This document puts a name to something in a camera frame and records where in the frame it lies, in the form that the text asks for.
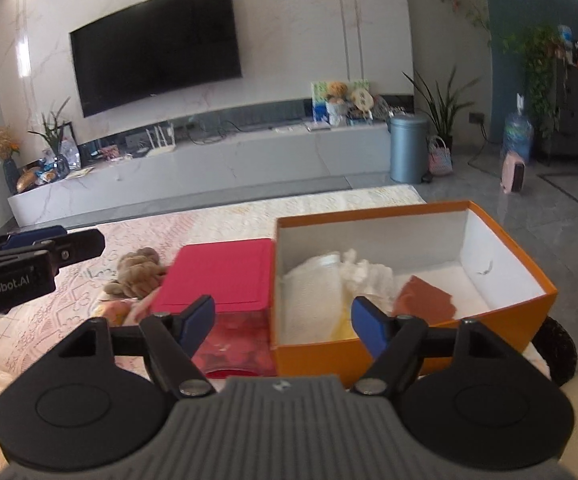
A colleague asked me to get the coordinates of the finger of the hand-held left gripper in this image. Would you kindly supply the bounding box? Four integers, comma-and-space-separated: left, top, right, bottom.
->
0, 226, 68, 252
0, 229, 106, 267

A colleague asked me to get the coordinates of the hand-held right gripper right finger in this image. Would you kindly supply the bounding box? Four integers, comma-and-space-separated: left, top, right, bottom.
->
350, 296, 513, 395

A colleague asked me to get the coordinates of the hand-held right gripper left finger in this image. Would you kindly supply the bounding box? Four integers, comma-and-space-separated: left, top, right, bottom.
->
58, 294, 217, 397

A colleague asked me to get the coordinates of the clear plastic bag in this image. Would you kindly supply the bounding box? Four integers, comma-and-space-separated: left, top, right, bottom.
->
341, 247, 401, 314

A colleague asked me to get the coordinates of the orange cardboard box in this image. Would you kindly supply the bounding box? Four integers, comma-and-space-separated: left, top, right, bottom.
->
271, 200, 559, 391

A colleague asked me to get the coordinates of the white tissue paper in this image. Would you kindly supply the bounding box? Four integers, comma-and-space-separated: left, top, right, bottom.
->
280, 253, 358, 346

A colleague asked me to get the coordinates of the brown sponge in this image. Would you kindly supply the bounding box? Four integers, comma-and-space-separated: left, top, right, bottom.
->
394, 273, 462, 331

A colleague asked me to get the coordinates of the brown plush toy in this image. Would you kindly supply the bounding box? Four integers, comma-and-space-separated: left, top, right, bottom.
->
103, 247, 170, 300

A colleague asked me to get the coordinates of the red box with clear side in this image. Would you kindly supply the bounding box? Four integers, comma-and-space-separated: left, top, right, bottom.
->
150, 238, 278, 379

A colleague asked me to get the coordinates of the dark vase with yellow flowers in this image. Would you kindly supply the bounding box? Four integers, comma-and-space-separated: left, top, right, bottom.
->
0, 126, 22, 194

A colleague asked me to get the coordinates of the yellow plastic packet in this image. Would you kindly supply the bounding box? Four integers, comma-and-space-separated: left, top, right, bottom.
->
91, 298, 157, 329

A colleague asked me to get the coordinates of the green plant in glass vase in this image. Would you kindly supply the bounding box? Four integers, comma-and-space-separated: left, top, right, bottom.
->
28, 97, 78, 176

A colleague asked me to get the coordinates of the lace patterned tablecloth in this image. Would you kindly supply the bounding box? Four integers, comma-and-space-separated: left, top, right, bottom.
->
0, 184, 428, 361

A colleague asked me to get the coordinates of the white router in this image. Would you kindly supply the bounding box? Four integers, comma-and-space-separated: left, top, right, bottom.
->
146, 122, 178, 156

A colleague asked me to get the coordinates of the white marble tv cabinet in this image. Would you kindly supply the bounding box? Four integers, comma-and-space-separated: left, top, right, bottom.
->
7, 120, 396, 229

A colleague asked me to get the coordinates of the blue grey trash can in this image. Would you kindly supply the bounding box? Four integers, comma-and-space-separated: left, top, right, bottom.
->
388, 113, 432, 185

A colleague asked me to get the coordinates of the woven basket bag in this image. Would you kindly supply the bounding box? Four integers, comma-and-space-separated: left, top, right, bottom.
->
426, 134, 455, 176

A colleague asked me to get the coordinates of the black round object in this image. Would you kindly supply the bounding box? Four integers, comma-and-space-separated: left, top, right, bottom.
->
533, 315, 578, 386

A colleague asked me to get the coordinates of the pink heater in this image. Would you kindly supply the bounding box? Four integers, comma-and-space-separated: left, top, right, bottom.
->
499, 153, 528, 195

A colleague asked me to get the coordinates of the black curved television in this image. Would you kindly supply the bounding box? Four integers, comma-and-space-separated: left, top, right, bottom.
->
69, 0, 244, 119

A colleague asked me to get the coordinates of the teddy bear bouquet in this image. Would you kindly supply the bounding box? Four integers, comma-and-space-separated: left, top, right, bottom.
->
326, 81, 352, 126

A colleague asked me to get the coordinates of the round hand fan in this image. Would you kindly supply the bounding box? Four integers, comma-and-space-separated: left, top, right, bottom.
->
349, 87, 375, 120

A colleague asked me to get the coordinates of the blue green picture board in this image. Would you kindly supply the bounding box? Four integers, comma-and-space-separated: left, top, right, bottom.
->
311, 79, 372, 124

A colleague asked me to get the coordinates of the long leaf potted plant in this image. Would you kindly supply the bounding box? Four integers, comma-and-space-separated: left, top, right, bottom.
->
402, 64, 482, 149

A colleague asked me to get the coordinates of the blue water bottle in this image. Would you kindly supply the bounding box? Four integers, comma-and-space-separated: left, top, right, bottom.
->
501, 93, 536, 161

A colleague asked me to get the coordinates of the green ivy plant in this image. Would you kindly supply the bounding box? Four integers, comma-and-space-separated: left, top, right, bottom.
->
501, 24, 570, 139

